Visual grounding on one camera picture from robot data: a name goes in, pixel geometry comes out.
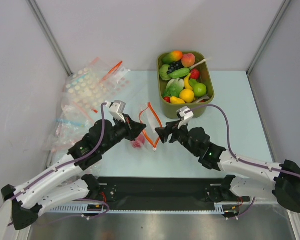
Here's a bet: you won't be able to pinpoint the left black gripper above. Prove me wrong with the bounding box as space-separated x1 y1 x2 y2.
100 113 146 153

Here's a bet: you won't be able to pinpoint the red toy apple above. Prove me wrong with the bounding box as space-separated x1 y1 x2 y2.
131 134 146 149

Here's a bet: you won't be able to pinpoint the clear orange-zipper bag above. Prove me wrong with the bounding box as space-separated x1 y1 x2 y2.
133 102 163 152

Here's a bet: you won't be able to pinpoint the toy peach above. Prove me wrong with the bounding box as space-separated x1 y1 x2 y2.
181 53 196 68

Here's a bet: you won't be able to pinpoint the red-green toy mango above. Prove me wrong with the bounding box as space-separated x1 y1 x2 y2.
162 50 183 65

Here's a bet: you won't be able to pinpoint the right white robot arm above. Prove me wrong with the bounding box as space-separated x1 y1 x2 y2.
155 121 300 213

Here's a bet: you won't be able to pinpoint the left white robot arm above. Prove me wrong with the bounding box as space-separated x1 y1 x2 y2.
1 114 147 231

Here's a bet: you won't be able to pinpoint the pile of spare zip bags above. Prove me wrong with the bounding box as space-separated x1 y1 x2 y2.
44 57 130 153

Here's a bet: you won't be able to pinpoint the small red toy tomato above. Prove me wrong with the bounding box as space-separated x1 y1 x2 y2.
163 96 171 103

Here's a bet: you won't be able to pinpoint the yellow toy pear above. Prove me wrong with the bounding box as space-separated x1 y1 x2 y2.
170 96 186 105

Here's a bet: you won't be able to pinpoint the green toy cabbage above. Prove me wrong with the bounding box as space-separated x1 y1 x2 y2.
162 78 185 98

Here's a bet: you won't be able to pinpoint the yellow toy banana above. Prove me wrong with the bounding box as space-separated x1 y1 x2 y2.
183 73 193 91

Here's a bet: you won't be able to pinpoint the green toy bell pepper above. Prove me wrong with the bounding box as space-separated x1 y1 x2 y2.
159 64 172 81

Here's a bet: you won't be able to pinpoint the green toy cucumber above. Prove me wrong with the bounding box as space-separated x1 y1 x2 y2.
168 67 190 79

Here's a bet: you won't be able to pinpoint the red toy strawberry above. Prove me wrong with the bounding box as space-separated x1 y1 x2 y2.
190 68 200 80

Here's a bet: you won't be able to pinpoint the dark toy grapes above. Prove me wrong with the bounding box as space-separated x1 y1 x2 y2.
167 60 184 75

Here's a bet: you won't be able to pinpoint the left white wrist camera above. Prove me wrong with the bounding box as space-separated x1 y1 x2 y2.
106 100 126 123

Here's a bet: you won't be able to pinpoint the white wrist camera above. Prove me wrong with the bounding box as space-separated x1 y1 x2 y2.
106 100 126 123
176 106 194 129

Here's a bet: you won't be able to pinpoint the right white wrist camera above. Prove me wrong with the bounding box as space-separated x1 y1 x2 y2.
176 106 194 129

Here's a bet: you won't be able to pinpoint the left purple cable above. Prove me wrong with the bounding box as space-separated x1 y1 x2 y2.
0 101 114 226

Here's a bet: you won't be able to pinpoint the purple cable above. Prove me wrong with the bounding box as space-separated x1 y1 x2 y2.
187 103 300 183
0 101 114 226

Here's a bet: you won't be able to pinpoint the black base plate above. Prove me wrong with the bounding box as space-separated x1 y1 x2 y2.
94 177 250 204

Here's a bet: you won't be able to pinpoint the aluminium frame rail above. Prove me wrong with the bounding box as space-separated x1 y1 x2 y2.
247 189 300 205

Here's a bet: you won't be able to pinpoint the white cable duct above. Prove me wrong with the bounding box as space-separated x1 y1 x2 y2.
48 200 233 215

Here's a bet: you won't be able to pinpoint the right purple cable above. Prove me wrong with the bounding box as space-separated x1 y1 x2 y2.
187 103 300 183

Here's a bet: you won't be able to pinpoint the left aluminium corner post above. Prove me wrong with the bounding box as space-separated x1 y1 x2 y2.
26 0 73 77

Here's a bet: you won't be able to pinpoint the aluminium corner post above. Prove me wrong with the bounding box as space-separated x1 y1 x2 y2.
26 0 73 77
246 0 293 76

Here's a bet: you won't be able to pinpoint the right aluminium corner post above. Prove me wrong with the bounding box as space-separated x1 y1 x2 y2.
246 0 293 76

